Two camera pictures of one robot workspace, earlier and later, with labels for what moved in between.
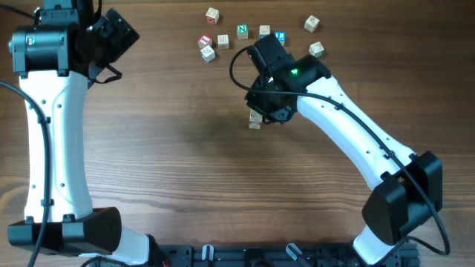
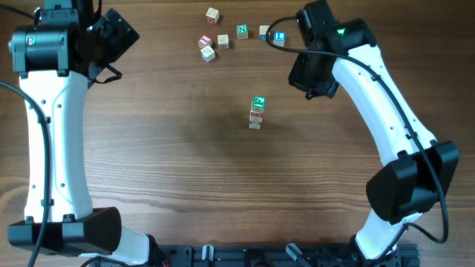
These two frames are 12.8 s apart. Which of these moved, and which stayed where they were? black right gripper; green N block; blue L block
Moved: black right gripper
Stayed: green N block; blue L block
